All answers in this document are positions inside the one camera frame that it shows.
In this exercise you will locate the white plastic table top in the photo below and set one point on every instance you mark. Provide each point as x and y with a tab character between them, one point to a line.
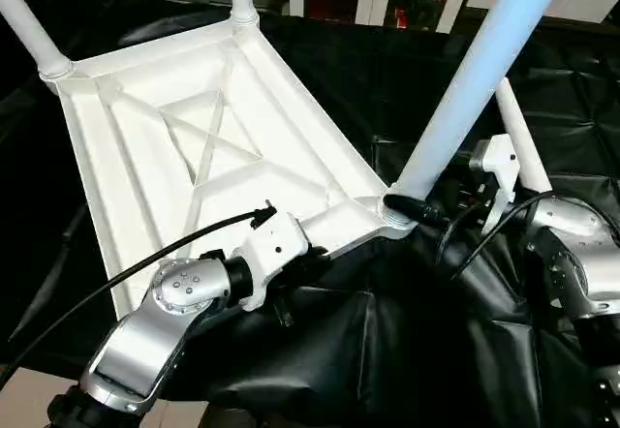
194	137

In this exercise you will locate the black mat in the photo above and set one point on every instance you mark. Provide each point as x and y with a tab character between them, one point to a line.
436	351

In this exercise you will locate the flat brown cardboard sheet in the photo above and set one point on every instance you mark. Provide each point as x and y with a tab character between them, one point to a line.
29	394

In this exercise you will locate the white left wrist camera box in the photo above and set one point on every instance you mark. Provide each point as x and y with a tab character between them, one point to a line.
276	254

